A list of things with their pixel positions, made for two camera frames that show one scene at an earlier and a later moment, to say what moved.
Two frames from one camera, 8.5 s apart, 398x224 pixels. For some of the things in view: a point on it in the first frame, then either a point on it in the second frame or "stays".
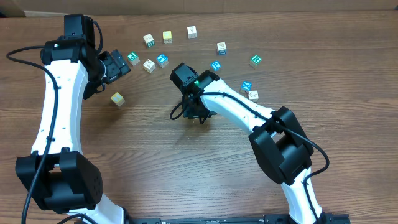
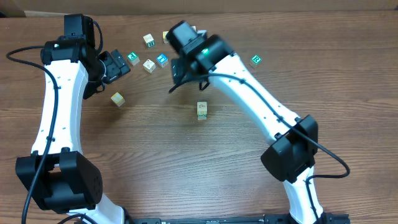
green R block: x=254 y=61 stays
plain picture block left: x=149 y=66 stays
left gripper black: x=115 y=69 stays
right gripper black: x=189 y=112 -> x=183 y=73
